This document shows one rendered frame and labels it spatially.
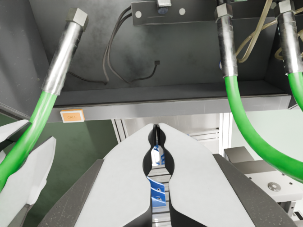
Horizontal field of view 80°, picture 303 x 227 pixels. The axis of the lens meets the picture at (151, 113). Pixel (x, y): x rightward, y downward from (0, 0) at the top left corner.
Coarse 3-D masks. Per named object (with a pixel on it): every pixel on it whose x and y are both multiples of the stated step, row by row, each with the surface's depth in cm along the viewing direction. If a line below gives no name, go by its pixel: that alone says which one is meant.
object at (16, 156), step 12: (48, 96) 18; (36, 108) 18; (48, 108) 18; (36, 120) 17; (24, 132) 17; (36, 132) 17; (24, 144) 16; (12, 156) 15; (24, 156) 16; (0, 168) 14; (12, 168) 15; (0, 180) 14
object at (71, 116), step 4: (64, 116) 44; (68, 116) 44; (72, 116) 44; (76, 116) 44; (80, 116) 44; (64, 120) 45; (68, 120) 45; (72, 120) 45; (76, 120) 45; (80, 120) 45
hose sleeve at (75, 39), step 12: (72, 24) 19; (72, 36) 19; (60, 48) 19; (72, 48) 19; (60, 60) 19; (72, 60) 20; (48, 72) 18; (60, 72) 19; (48, 84) 18; (60, 84) 19
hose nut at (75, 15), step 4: (72, 8) 20; (76, 8) 19; (68, 12) 20; (72, 12) 19; (76, 12) 19; (80, 12) 19; (68, 16) 19; (72, 16) 19; (76, 16) 19; (80, 16) 19; (84, 16) 20; (68, 20) 19; (72, 20) 19; (76, 20) 19; (80, 20) 20; (84, 20) 20; (88, 20) 21; (80, 24) 20; (84, 24) 20; (84, 28) 20
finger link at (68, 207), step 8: (96, 160) 9; (96, 168) 9; (88, 176) 9; (96, 176) 9; (80, 184) 8; (88, 184) 8; (72, 192) 8; (80, 192) 8; (88, 192) 8; (64, 200) 7; (72, 200) 7; (80, 200) 7; (56, 208) 7; (64, 208) 7; (72, 208) 7; (80, 208) 7; (48, 216) 7; (56, 216) 7; (64, 216) 7; (72, 216) 7; (40, 224) 7; (48, 224) 7; (56, 224) 7; (64, 224) 7; (72, 224) 7
